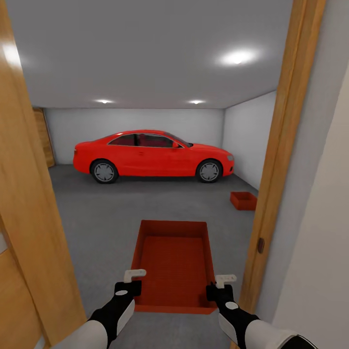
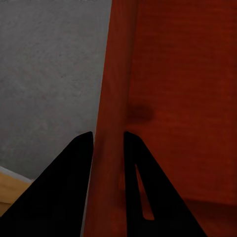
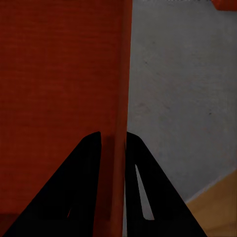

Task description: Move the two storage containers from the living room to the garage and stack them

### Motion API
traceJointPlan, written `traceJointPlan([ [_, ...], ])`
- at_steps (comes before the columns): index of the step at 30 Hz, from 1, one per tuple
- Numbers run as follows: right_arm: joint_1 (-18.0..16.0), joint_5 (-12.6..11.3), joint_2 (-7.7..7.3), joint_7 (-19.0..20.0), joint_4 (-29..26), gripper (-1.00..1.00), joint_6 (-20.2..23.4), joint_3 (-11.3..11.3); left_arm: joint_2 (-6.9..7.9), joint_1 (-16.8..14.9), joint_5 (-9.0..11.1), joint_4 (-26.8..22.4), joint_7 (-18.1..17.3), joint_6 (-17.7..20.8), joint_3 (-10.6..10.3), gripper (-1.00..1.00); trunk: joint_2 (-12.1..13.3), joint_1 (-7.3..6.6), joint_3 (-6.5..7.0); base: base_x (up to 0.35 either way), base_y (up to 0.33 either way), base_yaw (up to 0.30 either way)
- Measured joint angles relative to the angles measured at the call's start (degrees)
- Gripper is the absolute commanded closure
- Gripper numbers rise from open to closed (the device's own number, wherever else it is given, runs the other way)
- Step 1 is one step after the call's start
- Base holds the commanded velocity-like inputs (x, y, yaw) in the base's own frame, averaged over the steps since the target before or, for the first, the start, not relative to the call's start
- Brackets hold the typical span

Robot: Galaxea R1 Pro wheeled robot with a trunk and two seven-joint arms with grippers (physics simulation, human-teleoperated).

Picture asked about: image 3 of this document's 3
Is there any storage box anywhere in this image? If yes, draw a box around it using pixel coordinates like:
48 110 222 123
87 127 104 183
211 0 237 12
0 0 132 237

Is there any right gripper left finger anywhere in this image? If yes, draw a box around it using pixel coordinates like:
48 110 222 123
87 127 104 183
3 131 102 237

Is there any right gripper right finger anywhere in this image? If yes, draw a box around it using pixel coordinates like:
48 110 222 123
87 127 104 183
125 132 207 237

